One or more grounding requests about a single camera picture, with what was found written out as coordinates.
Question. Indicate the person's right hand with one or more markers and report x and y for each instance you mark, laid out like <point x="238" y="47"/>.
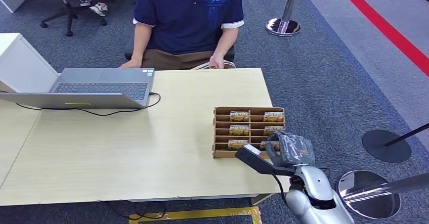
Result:
<point x="131" y="64"/>

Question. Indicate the person's left hand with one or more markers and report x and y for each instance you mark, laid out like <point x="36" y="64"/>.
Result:
<point x="217" y="61"/>

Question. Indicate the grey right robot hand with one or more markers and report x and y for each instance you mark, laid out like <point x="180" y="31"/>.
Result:
<point x="295" y="150"/>

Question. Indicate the person's right forearm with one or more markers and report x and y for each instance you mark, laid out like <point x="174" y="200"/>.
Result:
<point x="140" y="41"/>

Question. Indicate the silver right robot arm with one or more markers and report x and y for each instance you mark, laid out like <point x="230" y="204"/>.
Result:
<point x="315" y="185"/>

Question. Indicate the person's left forearm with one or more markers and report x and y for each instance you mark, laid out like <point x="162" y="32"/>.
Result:
<point x="226" y="41"/>

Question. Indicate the yellow hotel card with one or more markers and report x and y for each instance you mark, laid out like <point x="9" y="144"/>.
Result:
<point x="273" y="117"/>
<point x="239" y="116"/>
<point x="264" y="145"/>
<point x="239" y="130"/>
<point x="237" y="144"/>
<point x="272" y="130"/>

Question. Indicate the brown cardboard card holder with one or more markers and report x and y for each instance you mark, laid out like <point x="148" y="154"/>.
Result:
<point x="221" y="153"/>

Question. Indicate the grey open laptop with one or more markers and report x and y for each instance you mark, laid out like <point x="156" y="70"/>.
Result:
<point x="100" y="88"/>

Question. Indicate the black wheeled office chair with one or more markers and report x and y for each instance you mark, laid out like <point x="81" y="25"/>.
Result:
<point x="68" y="14"/>

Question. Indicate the chrome stanchion with mirror base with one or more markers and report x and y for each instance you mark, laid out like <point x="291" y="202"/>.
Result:
<point x="368" y="199"/>

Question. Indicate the black stanchion with round base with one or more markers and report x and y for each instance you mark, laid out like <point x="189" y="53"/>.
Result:
<point x="385" y="148"/>

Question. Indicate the white cabinet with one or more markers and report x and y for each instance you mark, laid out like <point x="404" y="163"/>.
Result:
<point x="23" y="65"/>

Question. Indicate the yellow floor tape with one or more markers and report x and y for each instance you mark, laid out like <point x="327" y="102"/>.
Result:
<point x="201" y="213"/>

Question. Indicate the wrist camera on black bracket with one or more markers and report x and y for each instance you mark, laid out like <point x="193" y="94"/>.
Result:
<point x="256" y="162"/>

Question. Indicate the chrome stanchion post with base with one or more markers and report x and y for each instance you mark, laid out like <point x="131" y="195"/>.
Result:
<point x="283" y="26"/>

